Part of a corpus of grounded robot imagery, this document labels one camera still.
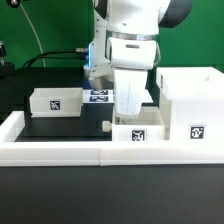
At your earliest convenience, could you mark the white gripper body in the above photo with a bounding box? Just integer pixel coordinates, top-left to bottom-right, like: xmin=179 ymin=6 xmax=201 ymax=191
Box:
xmin=106 ymin=37 xmax=157 ymax=119

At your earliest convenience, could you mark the white front drawer with tag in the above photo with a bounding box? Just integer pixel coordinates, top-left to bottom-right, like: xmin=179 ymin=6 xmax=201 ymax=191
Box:
xmin=102 ymin=106 xmax=165 ymax=141

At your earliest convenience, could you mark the white drawer with tag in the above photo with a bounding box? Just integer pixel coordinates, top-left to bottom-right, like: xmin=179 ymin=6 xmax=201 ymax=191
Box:
xmin=29 ymin=88 xmax=83 ymax=118
xmin=102 ymin=106 xmax=165 ymax=141

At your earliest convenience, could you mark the white drawer cabinet box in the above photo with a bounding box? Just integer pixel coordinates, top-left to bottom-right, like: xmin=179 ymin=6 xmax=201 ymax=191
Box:
xmin=156 ymin=67 xmax=224 ymax=142

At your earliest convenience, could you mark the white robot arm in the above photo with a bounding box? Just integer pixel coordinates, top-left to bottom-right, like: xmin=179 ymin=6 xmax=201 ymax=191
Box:
xmin=84 ymin=0 xmax=192 ymax=119

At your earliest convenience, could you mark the white rear drawer with tag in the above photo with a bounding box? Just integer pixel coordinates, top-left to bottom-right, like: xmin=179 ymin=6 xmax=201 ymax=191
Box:
xmin=29 ymin=88 xmax=83 ymax=118

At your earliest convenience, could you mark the fiducial marker sheet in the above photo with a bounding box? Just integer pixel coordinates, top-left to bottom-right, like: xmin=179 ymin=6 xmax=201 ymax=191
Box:
xmin=81 ymin=89 xmax=154 ymax=105

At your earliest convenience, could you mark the thin grey background cable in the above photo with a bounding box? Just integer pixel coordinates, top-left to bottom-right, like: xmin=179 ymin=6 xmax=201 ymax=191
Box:
xmin=9 ymin=0 xmax=48 ymax=68

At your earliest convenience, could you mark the black cable bundle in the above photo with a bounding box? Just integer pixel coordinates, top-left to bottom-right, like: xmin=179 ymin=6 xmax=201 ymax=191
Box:
xmin=21 ymin=47 xmax=90 ymax=69

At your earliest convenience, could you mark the black camera stand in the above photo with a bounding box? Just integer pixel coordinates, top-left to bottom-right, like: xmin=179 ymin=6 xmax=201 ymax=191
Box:
xmin=0 ymin=39 xmax=15 ymax=77

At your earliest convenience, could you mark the white fence frame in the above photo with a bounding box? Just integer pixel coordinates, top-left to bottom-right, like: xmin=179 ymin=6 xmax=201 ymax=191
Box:
xmin=0 ymin=111 xmax=224 ymax=167

